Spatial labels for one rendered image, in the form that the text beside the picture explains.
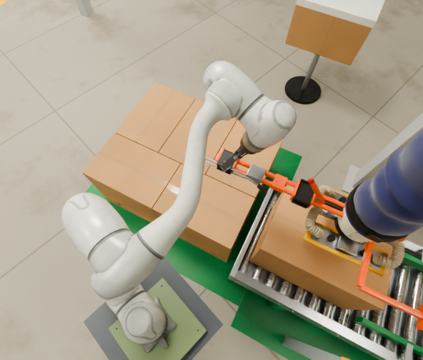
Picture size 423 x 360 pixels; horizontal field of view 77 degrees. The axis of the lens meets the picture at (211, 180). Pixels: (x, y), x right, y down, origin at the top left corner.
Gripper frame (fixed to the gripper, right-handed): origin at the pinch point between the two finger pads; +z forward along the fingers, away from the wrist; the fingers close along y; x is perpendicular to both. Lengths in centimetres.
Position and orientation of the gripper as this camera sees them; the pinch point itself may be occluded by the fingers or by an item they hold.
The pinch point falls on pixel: (235, 158)
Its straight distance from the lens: 109.3
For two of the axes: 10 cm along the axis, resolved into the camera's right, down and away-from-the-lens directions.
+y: 7.2, -6.2, 3.1
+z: -2.3, 2.0, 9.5
